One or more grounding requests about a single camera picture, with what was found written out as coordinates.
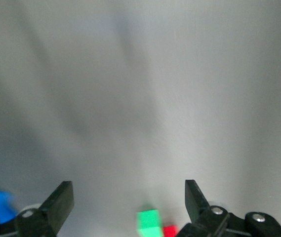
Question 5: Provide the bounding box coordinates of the small red cube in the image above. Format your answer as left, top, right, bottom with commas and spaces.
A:
162, 225, 179, 237

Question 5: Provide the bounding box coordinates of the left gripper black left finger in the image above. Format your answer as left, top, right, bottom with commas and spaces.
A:
0, 180, 75, 237

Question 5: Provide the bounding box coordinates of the small green cube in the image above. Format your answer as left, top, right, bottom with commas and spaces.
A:
136, 208, 165, 237

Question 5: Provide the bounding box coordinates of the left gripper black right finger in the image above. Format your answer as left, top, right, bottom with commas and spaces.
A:
174, 179, 281, 237

